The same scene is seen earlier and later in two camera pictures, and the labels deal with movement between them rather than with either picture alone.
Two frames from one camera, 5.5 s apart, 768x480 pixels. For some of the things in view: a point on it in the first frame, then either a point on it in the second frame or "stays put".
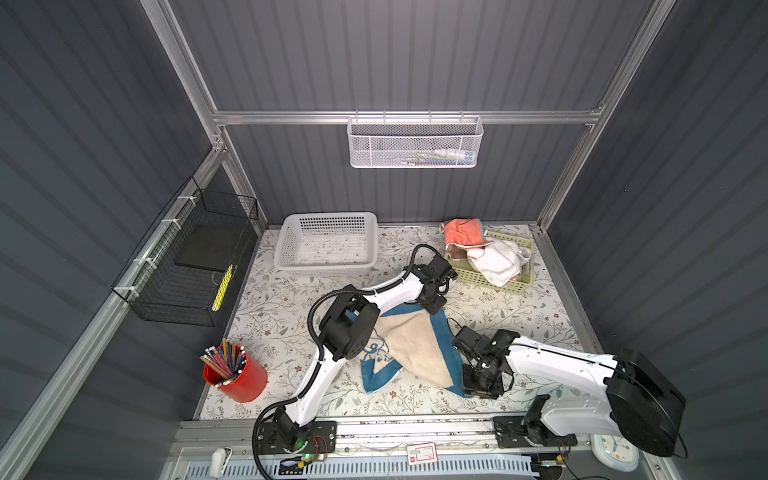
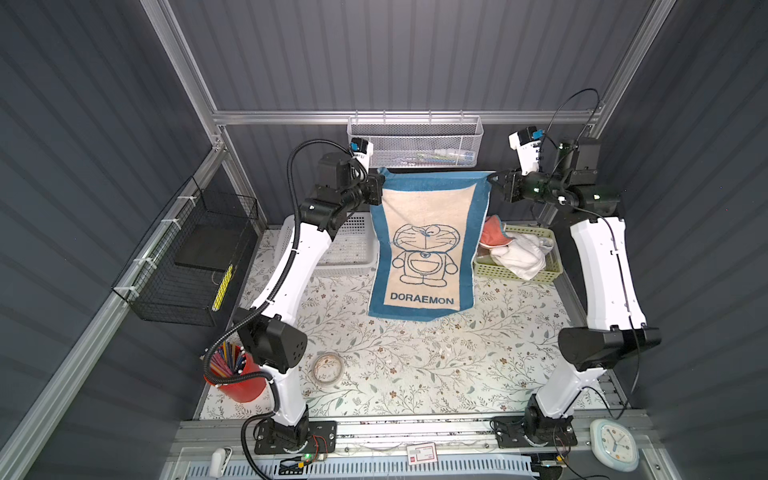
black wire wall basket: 188,267 stays put
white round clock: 615,452 stays put
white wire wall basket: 414,142 stays put
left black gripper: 432,308 → 369,184
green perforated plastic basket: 525,279 → 539,265
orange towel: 464,232 → 492,234
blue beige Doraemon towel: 417,339 → 426,227
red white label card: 422,453 stays put
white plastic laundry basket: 328,242 stays put
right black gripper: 487,391 → 508,187
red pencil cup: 234,371 stays put
